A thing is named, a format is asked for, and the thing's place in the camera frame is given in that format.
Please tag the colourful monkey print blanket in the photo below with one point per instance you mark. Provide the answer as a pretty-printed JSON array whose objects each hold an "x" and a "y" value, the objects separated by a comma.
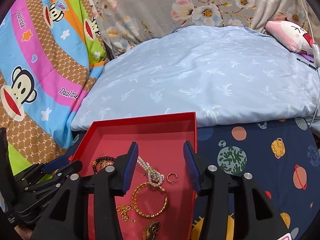
[{"x": 51, "y": 56}]

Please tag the grey floral quilt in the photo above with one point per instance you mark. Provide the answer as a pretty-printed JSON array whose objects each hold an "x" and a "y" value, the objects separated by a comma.
[{"x": 124, "y": 24}]

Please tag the red jewelry tray box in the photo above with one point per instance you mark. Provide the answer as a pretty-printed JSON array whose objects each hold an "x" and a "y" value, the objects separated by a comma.
[{"x": 160, "y": 188}]

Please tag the person's left hand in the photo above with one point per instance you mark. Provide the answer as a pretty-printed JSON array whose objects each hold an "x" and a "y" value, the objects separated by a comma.
[{"x": 24, "y": 232}]

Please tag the light blue pillow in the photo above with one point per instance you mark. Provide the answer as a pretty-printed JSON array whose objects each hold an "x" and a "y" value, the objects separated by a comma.
[{"x": 225, "y": 75}]

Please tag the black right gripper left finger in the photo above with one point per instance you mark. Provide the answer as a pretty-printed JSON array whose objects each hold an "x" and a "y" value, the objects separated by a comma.
[{"x": 66, "y": 216}]

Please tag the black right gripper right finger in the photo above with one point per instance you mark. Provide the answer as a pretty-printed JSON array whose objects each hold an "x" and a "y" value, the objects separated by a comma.
[{"x": 255, "y": 217}]

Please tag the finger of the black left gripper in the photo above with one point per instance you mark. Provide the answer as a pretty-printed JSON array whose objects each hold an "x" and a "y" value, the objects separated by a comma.
[
  {"x": 55, "y": 164},
  {"x": 41, "y": 180}
]

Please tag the pink white card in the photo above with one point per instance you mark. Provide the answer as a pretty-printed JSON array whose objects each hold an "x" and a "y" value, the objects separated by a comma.
[{"x": 287, "y": 236}]

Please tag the pink white plush toy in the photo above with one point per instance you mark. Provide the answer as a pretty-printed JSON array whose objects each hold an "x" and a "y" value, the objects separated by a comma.
[{"x": 291, "y": 36}]

